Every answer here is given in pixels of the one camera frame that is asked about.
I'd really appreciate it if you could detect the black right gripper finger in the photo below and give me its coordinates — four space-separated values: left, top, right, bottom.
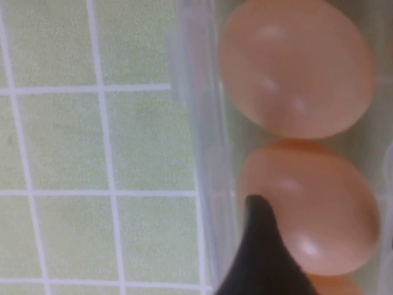
211 194 326 295

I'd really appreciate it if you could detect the beige plastic egg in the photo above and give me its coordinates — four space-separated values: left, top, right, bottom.
217 0 378 139
306 273 366 295
236 138 381 277

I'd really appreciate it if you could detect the transparent plastic egg box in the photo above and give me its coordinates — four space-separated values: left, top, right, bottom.
164 0 393 295

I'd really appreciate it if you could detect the green white grid tablecloth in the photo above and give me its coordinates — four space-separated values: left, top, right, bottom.
0 0 216 295

